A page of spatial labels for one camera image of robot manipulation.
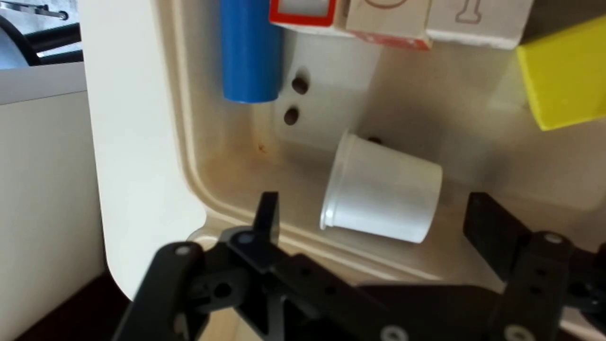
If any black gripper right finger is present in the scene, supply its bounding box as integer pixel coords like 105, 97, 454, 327
463, 190, 606, 341

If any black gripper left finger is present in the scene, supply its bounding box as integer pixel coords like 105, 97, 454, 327
115, 190, 412, 341

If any white k-cup coffee pod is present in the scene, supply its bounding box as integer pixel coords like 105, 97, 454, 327
317, 130, 444, 245

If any yellow rectangular block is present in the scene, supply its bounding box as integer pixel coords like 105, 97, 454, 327
514, 16, 606, 133

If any beige clamshell takeout container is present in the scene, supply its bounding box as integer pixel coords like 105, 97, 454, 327
149, 0, 606, 341

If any blue cylinder block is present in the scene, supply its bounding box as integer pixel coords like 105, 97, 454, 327
217, 0, 285, 107

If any wooden block number one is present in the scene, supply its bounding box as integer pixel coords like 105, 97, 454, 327
423, 0, 535, 52

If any red letter wooden block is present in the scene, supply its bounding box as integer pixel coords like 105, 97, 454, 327
268, 0, 338, 31

